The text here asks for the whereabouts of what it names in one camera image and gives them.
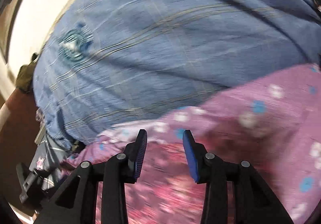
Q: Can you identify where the olive green cloth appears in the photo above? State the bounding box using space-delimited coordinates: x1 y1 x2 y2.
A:
15 53 39 93

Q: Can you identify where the grey star pattern pillow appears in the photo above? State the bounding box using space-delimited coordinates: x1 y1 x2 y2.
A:
28 138 83 190

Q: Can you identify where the dark red headboard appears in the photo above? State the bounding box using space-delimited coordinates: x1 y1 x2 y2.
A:
1 89 40 215

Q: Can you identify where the purple flowered bed sheet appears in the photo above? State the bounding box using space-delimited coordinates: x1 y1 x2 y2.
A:
66 64 320 223

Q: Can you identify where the blue plaid blanket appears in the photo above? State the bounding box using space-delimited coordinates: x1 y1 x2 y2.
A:
33 0 320 149

